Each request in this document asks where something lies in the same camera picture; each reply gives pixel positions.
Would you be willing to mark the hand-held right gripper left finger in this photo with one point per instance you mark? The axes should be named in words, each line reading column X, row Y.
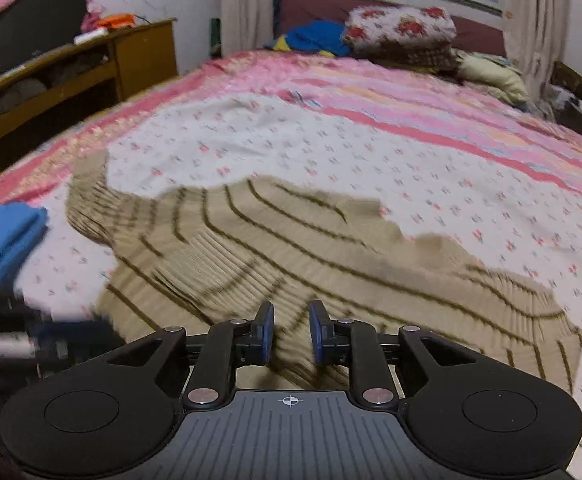
column 266, row 332

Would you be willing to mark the white cherry print bedsheet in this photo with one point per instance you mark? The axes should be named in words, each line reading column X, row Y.
column 321, row 150

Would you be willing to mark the wooden cabinet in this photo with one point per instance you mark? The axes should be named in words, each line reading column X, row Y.
column 141, row 55

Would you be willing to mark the red floral pillow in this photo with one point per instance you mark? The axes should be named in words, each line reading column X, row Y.
column 401, row 27

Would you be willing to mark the olive green pillow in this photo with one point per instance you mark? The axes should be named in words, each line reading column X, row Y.
column 491, row 77

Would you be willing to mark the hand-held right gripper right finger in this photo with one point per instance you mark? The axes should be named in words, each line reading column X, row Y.
column 316, row 332

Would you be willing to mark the dark red headboard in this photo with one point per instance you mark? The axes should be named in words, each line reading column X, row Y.
column 311, row 10

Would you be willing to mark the beige striped knit sweater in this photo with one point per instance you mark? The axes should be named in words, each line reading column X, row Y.
column 321, row 260

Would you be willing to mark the black television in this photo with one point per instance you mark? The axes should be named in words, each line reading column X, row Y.
column 31, row 25

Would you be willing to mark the blue folded cloth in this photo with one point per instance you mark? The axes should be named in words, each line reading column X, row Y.
column 6, row 240

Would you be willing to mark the dark cluttered side table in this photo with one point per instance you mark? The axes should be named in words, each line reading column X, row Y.
column 571, row 115

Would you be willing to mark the white oblong object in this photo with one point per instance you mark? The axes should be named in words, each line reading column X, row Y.
column 91, row 35

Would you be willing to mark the grey cloth bundle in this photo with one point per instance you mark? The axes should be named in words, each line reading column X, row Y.
column 76, row 67
column 18, row 95

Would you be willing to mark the dark green object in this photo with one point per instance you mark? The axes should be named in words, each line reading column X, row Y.
column 215, row 37

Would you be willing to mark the blue and yellow cloth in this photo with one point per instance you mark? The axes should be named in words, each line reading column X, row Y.
column 316, row 35

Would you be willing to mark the pink striped blanket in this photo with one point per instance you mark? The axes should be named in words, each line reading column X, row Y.
column 396, row 95

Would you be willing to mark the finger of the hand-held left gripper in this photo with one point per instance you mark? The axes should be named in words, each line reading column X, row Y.
column 76, row 330

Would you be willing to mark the orange plastic object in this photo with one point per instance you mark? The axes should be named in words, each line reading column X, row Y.
column 116, row 21

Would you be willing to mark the beige curtain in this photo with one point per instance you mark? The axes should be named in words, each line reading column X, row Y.
column 246, row 5
column 536, row 20

